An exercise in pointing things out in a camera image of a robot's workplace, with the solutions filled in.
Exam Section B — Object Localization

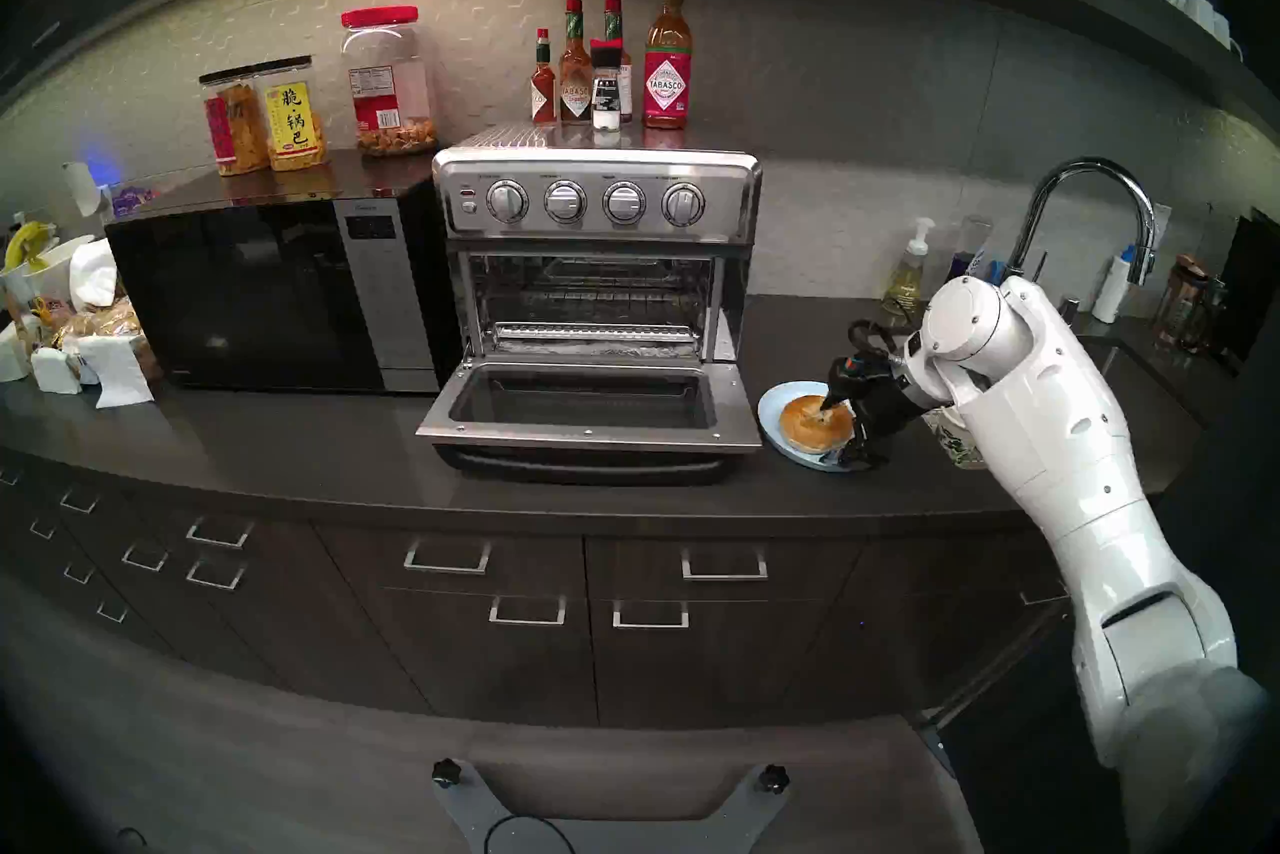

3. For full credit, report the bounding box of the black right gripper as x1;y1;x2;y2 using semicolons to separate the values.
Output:
821;354;927;471

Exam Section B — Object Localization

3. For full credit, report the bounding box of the golden brown bagel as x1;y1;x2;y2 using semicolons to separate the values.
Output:
780;395;856;455

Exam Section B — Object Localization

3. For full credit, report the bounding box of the glass toaster oven door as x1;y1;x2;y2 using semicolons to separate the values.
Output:
415;359;763;488

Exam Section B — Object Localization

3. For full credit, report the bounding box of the stainless steel toaster oven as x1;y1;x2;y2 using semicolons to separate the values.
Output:
432;124;763;368

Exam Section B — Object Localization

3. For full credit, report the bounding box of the light blue plate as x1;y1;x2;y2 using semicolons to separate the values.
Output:
757;380;873;471

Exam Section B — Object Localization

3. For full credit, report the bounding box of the paper cup white lid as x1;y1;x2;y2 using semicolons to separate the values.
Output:
925;407;989;470

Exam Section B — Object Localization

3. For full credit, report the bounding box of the yellow soap pump bottle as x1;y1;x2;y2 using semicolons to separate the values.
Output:
880;217;936;323

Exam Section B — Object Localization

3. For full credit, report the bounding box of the blue dish soap bottle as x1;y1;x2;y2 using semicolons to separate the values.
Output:
943;237;1006;285

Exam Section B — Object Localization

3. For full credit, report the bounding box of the foil covered crumb tray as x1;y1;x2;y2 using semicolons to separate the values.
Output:
495;340;701;360

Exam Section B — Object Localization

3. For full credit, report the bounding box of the white bottle blue cap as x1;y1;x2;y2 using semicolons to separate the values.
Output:
1092;244;1138;325

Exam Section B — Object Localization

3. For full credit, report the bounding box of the stainless steel sink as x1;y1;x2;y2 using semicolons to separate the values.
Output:
862;324;1206;503

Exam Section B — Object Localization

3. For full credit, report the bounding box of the glass copper French press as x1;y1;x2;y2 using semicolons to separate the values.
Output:
1155;254;1216;351

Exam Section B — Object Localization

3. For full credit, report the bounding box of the chrome gooseneck faucet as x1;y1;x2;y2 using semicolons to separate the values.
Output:
1005;158;1159;288

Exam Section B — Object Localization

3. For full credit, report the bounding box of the large orange Tabasco bottle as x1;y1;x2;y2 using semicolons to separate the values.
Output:
643;0;694;131

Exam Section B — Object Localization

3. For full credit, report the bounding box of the medium Tabasco sauce bottle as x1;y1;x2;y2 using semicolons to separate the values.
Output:
602;0;634;125
558;0;594;126

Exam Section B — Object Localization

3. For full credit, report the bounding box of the black coffee machine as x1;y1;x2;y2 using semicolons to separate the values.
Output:
1215;207;1280;368

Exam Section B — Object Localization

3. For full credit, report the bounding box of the small red hot sauce bottle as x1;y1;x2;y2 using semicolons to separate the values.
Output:
531;28;558;126

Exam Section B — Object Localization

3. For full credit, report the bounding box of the dark wood drawer cabinet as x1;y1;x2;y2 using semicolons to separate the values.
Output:
0;452;1091;728

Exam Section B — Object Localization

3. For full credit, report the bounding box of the grey robot mounting plate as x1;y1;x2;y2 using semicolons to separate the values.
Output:
432;760;791;854

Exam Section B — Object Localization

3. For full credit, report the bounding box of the clear jar red lid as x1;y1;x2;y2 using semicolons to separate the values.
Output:
340;7;439;158

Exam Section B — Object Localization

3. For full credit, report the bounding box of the black Panasonic microwave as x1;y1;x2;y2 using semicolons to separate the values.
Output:
105;182;451;395

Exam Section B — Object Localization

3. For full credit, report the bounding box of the snack jar yellow label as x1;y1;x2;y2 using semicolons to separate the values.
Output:
255;57;329;173

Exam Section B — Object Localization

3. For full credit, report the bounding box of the snack jar red label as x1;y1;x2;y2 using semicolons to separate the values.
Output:
198;67;271;178

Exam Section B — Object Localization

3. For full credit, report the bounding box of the clear bag of bread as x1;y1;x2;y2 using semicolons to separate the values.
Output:
50;297;161;378

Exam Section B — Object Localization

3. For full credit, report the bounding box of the white upright tissue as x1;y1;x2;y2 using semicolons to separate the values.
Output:
68;238;121;310

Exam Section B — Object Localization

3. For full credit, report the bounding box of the small folded white napkin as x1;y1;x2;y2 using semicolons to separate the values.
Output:
32;349;83;396

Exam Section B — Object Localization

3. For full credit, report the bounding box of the white bowl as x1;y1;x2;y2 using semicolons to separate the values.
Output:
0;237;96;308

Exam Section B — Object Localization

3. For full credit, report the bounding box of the yellow banana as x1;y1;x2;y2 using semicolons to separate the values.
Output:
8;222;59;271

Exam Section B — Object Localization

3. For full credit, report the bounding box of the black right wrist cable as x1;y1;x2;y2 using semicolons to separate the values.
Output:
847;319;906;365

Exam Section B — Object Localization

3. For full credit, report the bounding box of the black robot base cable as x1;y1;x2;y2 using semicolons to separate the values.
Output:
483;812;578;854

